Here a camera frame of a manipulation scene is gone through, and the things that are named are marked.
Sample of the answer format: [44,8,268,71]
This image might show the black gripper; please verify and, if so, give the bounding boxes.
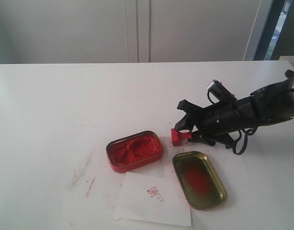
[174,100,255,146]

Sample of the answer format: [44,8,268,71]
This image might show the red stamp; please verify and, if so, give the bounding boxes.
[171,128,192,147]

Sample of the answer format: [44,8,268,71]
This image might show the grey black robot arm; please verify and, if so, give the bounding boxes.
[171,70,294,149]

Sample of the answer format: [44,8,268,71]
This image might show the red ink paste tin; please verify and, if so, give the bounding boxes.
[106,130,164,173]

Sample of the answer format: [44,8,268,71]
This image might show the gold tin lid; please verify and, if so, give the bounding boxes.
[172,151,227,210]

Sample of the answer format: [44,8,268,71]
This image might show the white paper sheet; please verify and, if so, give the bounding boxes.
[115,172,191,227]

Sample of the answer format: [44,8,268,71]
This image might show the beige box at table edge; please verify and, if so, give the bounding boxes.
[279,56,294,67]

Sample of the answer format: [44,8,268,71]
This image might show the white cabinet doors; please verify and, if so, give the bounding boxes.
[0,0,271,64]

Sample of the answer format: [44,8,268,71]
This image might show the gripper-mounted camera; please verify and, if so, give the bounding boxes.
[207,80,237,104]

